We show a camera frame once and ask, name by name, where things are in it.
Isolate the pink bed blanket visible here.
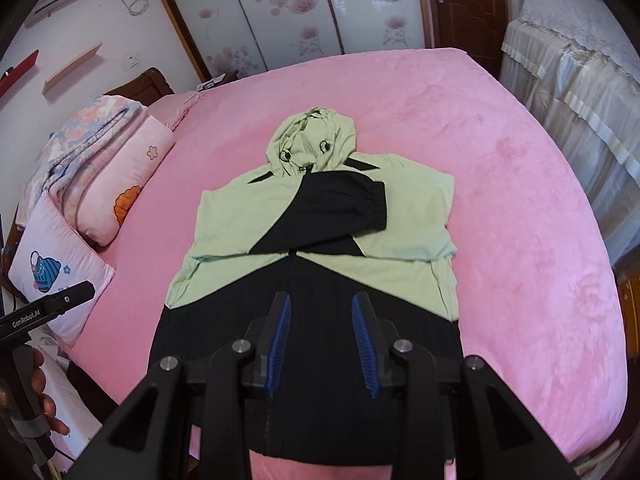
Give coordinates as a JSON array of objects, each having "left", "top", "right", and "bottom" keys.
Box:
[{"left": 70, "top": 49, "right": 627, "bottom": 458}]

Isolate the person's left hand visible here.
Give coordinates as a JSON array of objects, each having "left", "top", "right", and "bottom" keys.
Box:
[{"left": 29, "top": 348, "right": 70, "bottom": 436}]

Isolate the red wall shelf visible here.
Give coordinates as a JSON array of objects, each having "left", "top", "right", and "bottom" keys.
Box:
[{"left": 0, "top": 50, "right": 39, "bottom": 96}]

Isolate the floral sliding wardrobe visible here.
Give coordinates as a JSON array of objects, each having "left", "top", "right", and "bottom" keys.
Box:
[{"left": 162, "top": 0, "right": 433, "bottom": 80}]

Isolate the brown wooden door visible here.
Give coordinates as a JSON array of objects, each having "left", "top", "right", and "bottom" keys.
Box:
[{"left": 433, "top": 0, "right": 508, "bottom": 77}]

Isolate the pink flower pillow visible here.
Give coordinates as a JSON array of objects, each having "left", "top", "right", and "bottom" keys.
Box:
[{"left": 76, "top": 116, "right": 175, "bottom": 247}]

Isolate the wooden drawer cabinet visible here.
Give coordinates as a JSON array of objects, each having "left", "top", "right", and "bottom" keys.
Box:
[{"left": 618, "top": 260, "right": 639, "bottom": 354}]

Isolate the pink flat pillow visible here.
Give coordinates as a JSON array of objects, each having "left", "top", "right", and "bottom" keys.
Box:
[{"left": 148, "top": 91, "right": 201, "bottom": 130}]

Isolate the lace-covered furniture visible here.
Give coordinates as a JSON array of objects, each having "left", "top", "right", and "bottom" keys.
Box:
[{"left": 500, "top": 0, "right": 639, "bottom": 262}]

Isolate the green and black hooded jacket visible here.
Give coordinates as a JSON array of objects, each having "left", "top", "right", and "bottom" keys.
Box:
[{"left": 150, "top": 107, "right": 462, "bottom": 466}]

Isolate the folded floral quilt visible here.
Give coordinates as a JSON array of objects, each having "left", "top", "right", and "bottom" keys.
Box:
[{"left": 15, "top": 96, "right": 146, "bottom": 226}]

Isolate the pink wall shelf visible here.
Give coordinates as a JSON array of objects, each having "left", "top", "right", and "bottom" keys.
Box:
[{"left": 41, "top": 41, "right": 103, "bottom": 96}]

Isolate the white cartoon pillow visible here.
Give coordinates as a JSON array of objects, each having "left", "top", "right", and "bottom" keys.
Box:
[{"left": 9, "top": 194, "right": 115, "bottom": 347}]

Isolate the dark wooden headboard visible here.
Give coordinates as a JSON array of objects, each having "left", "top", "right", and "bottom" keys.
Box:
[{"left": 105, "top": 67, "right": 174, "bottom": 106}]

